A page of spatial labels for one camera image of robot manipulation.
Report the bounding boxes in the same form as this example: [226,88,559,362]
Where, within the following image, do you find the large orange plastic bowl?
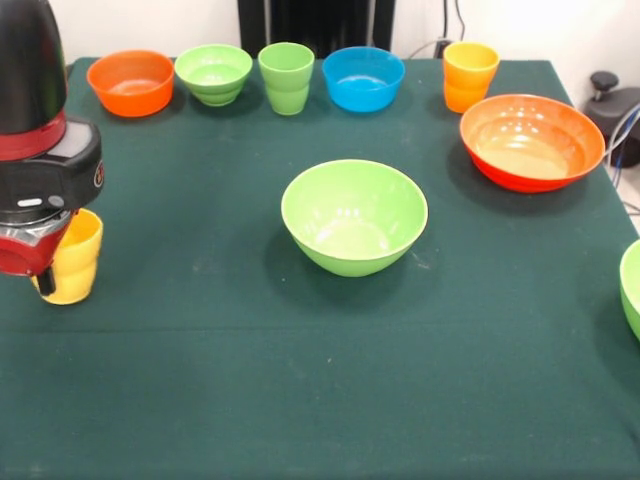
[459,93,607,194]

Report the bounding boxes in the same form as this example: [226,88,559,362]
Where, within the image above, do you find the blue plastic bowl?
[321,46,406,113]

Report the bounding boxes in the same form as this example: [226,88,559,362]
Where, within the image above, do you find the dark green table cloth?
[0,57,640,480]

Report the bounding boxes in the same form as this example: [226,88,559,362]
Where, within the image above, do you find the small orange plastic bowl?
[86,49,177,118]

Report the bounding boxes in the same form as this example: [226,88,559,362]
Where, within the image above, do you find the blue and white cables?
[602,102,640,191]

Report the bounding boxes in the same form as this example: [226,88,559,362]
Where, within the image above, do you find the yellow plastic cup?
[443,42,501,115]
[30,208,105,306]

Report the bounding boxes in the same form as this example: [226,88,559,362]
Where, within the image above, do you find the thin black cable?
[452,0,469,45]

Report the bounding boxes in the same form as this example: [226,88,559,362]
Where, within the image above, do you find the black knobbed equipment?
[584,71,640,169]

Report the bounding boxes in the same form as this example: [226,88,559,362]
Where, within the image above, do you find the small green plastic bowl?
[174,43,254,107]

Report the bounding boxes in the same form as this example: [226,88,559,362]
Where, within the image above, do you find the large green plastic bowl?
[618,239,640,344]
[280,159,430,279]

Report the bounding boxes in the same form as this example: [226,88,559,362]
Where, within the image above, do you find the green plastic cup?
[257,42,316,117]

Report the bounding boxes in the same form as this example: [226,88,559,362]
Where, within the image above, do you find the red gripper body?
[0,212,79,279]

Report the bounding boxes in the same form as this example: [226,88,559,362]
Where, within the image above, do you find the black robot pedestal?
[237,0,396,60]

